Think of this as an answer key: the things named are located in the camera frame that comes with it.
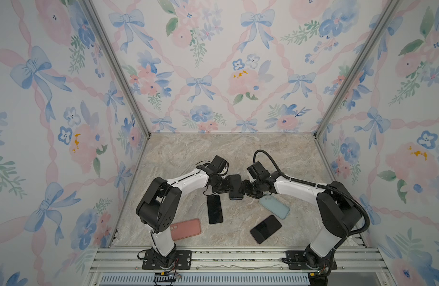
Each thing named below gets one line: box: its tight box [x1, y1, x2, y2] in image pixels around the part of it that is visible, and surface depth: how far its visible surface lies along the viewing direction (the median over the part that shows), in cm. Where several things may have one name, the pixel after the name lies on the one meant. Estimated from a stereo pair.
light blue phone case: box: [258, 194, 290, 220], surface depth 92 cm
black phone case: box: [228, 173, 244, 201], surface depth 93 cm
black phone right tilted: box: [249, 214, 283, 244], surface depth 85 cm
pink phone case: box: [169, 218, 202, 241], surface depth 84 cm
